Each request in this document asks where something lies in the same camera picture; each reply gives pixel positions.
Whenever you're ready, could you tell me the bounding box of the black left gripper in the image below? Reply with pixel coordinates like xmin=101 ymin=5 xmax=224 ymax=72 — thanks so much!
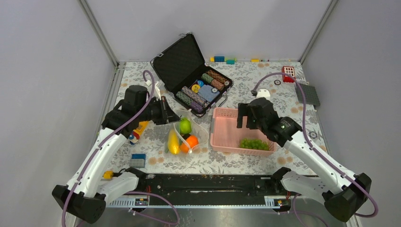
xmin=137 ymin=96 xmax=181 ymax=125

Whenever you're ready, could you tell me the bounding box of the green toy apple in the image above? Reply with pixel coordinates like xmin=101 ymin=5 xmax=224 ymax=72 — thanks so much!
xmin=179 ymin=117 xmax=192 ymax=134

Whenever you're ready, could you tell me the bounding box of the dark purple toy plum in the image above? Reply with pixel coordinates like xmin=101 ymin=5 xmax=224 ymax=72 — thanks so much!
xmin=181 ymin=134 xmax=191 ymax=143

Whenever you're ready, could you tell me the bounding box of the clear zip top bag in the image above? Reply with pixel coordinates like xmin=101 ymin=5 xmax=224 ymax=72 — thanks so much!
xmin=165 ymin=109 xmax=209 ymax=156

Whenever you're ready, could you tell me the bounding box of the yellow toy mango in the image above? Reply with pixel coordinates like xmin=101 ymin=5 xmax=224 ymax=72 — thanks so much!
xmin=167 ymin=129 xmax=180 ymax=155

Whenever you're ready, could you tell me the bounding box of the green toy grape bunch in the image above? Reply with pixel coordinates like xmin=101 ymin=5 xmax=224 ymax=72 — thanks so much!
xmin=239 ymin=138 xmax=270 ymax=150

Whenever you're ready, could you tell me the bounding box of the orange toy tangerine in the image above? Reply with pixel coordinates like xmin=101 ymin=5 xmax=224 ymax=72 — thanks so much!
xmin=180 ymin=135 xmax=199 ymax=154

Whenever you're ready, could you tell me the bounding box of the pink plastic basket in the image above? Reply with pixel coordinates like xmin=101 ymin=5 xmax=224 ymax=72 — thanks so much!
xmin=210 ymin=107 xmax=277 ymax=156

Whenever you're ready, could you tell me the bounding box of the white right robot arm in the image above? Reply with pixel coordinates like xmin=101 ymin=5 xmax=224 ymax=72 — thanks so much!
xmin=237 ymin=97 xmax=372 ymax=222

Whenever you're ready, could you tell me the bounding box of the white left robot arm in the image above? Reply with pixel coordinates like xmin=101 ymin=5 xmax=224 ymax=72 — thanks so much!
xmin=52 ymin=85 xmax=180 ymax=226

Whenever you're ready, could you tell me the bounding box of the green purple poker chip row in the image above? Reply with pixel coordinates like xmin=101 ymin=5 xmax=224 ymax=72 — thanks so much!
xmin=176 ymin=91 xmax=203 ymax=114

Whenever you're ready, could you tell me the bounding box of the yellow big blind button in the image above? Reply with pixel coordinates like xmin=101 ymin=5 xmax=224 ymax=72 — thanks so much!
xmin=191 ymin=84 xmax=201 ymax=93

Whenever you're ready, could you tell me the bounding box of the blue playing card deck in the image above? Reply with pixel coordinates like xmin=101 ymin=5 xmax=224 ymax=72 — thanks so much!
xmin=198 ymin=84 xmax=220 ymax=102

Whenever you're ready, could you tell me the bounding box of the black poker chip case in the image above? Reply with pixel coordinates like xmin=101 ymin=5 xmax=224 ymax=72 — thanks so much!
xmin=150 ymin=33 xmax=233 ymax=117

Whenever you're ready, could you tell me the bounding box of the red toy block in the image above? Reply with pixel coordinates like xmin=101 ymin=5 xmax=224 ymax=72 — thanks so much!
xmin=281 ymin=66 xmax=296 ymax=83

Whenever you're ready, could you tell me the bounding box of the grey building baseplate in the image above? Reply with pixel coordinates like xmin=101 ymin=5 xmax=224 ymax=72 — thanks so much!
xmin=295 ymin=84 xmax=321 ymax=107

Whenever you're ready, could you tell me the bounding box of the green brown poker chip row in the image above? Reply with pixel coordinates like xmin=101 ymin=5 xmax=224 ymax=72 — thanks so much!
xmin=201 ymin=70 xmax=230 ymax=91

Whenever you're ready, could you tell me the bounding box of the blue grey toy block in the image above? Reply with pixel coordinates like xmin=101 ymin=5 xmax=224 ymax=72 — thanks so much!
xmin=129 ymin=154 xmax=146 ymax=168

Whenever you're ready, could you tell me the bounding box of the blue yellow block row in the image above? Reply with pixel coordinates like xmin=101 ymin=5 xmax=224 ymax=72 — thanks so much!
xmin=209 ymin=56 xmax=237 ymax=65

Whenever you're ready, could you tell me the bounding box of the small yellow toy block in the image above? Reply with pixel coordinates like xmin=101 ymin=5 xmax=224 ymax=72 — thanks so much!
xmin=103 ymin=171 xmax=114 ymax=180

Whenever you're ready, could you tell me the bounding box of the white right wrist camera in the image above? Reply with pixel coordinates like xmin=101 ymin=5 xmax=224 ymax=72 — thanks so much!
xmin=251 ymin=89 xmax=270 ymax=100

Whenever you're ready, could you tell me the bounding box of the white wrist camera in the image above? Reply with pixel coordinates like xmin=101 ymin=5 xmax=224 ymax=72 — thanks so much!
xmin=146 ymin=80 xmax=163 ymax=100
xmin=251 ymin=89 xmax=270 ymax=100

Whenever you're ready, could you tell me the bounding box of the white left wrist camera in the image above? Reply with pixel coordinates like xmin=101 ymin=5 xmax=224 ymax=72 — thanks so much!
xmin=146 ymin=80 xmax=163 ymax=100

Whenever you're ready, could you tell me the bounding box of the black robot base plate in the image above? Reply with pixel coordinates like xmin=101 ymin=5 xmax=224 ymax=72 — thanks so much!
xmin=134 ymin=174 xmax=295 ymax=207

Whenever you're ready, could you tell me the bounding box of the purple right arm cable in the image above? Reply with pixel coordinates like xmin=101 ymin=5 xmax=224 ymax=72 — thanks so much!
xmin=252 ymin=72 xmax=379 ymax=218

